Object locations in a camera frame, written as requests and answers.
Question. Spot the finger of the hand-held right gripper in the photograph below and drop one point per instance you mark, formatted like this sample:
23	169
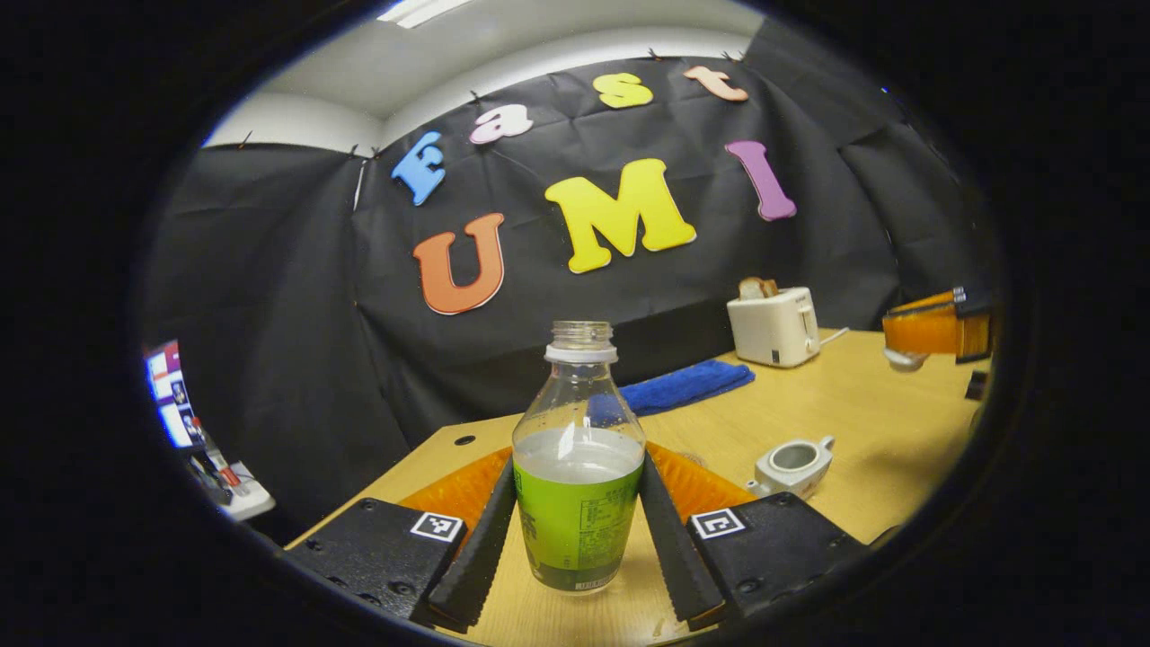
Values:
925	331

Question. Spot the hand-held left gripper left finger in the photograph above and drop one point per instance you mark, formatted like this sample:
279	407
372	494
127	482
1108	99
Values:
472	557

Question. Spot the white ceramic teacup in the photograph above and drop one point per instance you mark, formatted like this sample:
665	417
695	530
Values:
791	472

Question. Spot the toast bread slice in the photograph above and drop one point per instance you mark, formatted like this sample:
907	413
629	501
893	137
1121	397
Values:
756	288

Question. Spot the ceiling light panel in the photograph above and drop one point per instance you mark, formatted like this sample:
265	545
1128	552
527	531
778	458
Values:
418	11

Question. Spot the blue folded towel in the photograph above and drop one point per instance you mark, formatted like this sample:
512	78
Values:
687	386

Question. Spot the white toaster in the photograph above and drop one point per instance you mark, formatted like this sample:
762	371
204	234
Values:
773	328

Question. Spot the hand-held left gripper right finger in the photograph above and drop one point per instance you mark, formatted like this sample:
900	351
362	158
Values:
678	557

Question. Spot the computer monitor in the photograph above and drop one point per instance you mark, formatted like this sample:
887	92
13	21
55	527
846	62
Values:
171	395

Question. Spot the green label water bottle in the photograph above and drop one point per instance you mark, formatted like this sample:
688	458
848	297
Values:
578	512

